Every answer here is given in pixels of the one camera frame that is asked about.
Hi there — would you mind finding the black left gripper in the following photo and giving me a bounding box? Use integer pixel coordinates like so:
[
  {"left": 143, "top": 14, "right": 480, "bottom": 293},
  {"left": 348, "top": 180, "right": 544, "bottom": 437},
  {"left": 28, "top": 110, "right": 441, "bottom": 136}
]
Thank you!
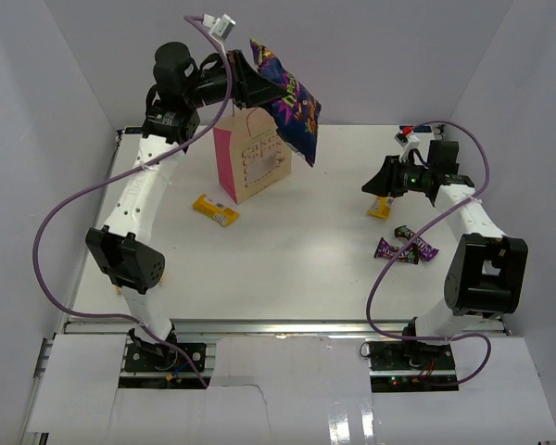
[{"left": 184, "top": 50, "right": 288, "bottom": 109}]

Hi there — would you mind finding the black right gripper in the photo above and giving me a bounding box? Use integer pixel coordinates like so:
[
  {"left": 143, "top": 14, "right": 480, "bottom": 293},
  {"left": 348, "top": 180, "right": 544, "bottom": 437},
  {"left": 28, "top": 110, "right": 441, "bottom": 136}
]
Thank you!
[{"left": 362, "top": 155, "right": 434, "bottom": 198}]

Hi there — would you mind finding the purple blue candy bag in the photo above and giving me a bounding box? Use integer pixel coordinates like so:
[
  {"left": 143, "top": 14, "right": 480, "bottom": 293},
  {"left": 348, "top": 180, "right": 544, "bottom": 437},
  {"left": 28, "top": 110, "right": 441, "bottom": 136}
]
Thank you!
[{"left": 249, "top": 39, "right": 322, "bottom": 167}]

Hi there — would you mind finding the paper bag with pink handles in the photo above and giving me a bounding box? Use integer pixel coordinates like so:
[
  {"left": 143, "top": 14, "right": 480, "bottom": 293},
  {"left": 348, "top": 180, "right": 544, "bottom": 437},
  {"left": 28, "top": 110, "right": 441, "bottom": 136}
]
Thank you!
[{"left": 213, "top": 108, "right": 292, "bottom": 204}]

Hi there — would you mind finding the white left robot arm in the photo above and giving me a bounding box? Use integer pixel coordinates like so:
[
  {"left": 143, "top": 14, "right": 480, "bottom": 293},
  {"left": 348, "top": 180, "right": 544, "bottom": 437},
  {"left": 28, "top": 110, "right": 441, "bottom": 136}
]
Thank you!
[{"left": 85, "top": 42, "right": 286, "bottom": 370}]

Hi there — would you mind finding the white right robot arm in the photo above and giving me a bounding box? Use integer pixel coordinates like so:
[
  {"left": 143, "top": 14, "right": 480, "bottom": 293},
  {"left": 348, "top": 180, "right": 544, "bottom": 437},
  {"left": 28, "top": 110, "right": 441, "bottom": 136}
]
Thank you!
[{"left": 362, "top": 137, "right": 528, "bottom": 370}]

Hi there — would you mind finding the yellow snack bar right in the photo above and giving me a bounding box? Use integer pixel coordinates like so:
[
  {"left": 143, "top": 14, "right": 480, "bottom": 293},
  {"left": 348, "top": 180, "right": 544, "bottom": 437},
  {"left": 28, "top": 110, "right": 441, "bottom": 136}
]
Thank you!
[{"left": 367, "top": 197, "right": 394, "bottom": 220}]

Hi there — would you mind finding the yellow snack bar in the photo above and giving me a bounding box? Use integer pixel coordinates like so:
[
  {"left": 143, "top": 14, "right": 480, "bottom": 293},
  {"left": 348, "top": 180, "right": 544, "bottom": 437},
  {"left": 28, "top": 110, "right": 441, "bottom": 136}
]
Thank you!
[
  {"left": 113, "top": 274, "right": 165, "bottom": 297},
  {"left": 367, "top": 197, "right": 394, "bottom": 220},
  {"left": 193, "top": 194, "right": 239, "bottom": 227}
]

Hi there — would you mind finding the blue label right corner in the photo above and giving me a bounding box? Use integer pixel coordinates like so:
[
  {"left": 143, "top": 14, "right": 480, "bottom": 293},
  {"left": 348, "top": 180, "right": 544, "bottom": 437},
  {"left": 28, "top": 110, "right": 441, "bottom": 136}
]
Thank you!
[{"left": 399, "top": 125, "right": 432, "bottom": 134}]

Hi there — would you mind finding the blue label corner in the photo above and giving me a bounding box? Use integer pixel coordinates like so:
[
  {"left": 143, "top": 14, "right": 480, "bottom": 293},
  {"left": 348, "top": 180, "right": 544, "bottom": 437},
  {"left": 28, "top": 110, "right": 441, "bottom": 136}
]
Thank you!
[
  {"left": 122, "top": 126, "right": 143, "bottom": 134},
  {"left": 399, "top": 125, "right": 432, "bottom": 134}
]

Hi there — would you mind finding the purple chocolate pack lower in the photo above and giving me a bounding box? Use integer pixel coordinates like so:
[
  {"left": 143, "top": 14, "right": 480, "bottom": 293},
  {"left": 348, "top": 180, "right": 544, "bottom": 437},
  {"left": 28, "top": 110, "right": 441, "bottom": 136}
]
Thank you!
[{"left": 373, "top": 238, "right": 420, "bottom": 264}]

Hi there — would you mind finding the purple chocolate pack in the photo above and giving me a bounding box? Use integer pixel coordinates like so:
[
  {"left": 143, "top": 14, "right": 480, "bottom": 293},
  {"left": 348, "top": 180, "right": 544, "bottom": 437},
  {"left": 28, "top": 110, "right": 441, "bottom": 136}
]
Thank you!
[
  {"left": 394, "top": 225, "right": 439, "bottom": 261},
  {"left": 373, "top": 238, "right": 420, "bottom": 264}
]

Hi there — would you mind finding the purple chocolate pack upper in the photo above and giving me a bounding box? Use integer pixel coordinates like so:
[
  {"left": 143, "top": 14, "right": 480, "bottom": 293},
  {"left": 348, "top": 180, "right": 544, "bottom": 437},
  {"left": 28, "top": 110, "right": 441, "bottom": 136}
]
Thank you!
[{"left": 394, "top": 225, "right": 439, "bottom": 261}]

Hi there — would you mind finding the blue label left corner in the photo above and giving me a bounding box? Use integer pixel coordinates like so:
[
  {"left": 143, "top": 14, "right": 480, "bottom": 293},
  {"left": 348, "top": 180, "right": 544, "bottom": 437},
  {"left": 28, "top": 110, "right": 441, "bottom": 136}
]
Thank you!
[{"left": 122, "top": 126, "right": 143, "bottom": 134}]

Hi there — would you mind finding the yellow snack bar centre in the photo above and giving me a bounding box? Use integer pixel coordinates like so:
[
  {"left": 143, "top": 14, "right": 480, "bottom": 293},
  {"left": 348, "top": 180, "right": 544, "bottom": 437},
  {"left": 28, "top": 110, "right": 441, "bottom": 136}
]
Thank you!
[{"left": 193, "top": 194, "right": 239, "bottom": 227}]

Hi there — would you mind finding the yellow snack bar left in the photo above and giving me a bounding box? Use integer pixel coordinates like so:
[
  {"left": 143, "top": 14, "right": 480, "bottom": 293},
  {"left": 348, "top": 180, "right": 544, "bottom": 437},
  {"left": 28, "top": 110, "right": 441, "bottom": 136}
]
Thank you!
[{"left": 113, "top": 274, "right": 165, "bottom": 297}]

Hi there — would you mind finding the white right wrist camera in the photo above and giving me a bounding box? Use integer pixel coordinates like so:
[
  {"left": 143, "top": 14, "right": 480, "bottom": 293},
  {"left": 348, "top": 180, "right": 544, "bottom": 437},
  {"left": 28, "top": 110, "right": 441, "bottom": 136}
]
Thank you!
[{"left": 394, "top": 126, "right": 420, "bottom": 162}]

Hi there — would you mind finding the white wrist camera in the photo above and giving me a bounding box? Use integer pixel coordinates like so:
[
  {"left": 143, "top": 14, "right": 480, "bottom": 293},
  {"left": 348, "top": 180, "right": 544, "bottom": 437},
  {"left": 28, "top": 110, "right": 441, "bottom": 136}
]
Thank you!
[
  {"left": 202, "top": 14, "right": 236, "bottom": 48},
  {"left": 394, "top": 126, "right": 420, "bottom": 162}
]

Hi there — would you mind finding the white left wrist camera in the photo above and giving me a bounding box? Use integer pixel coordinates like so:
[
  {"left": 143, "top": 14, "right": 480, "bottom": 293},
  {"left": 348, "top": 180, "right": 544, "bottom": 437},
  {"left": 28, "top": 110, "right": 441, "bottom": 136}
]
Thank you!
[{"left": 202, "top": 14, "right": 236, "bottom": 48}]

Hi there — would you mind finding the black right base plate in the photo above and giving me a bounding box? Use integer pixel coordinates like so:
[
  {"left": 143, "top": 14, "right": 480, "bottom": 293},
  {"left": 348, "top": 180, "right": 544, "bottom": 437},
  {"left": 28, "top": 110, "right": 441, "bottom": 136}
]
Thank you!
[{"left": 359, "top": 341, "right": 459, "bottom": 394}]

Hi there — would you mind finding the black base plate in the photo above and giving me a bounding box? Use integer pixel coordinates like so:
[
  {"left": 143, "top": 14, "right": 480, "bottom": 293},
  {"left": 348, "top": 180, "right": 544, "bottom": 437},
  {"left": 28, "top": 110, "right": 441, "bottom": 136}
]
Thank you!
[
  {"left": 119, "top": 342, "right": 204, "bottom": 389},
  {"left": 359, "top": 341, "right": 459, "bottom": 394}
]

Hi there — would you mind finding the aluminium front rail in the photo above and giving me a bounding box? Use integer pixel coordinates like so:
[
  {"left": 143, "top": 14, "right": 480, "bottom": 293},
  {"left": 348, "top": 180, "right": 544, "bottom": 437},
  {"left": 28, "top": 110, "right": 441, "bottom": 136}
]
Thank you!
[{"left": 62, "top": 319, "right": 506, "bottom": 337}]

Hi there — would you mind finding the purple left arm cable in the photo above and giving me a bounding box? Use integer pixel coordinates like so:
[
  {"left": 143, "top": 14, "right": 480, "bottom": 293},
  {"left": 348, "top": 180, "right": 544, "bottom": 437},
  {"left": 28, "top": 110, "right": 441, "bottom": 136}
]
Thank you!
[{"left": 32, "top": 14, "right": 235, "bottom": 388}]

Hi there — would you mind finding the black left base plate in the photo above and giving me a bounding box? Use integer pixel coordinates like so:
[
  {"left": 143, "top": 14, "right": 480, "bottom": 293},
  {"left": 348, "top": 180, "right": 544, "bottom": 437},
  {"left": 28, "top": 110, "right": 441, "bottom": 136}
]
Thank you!
[{"left": 119, "top": 342, "right": 204, "bottom": 389}]

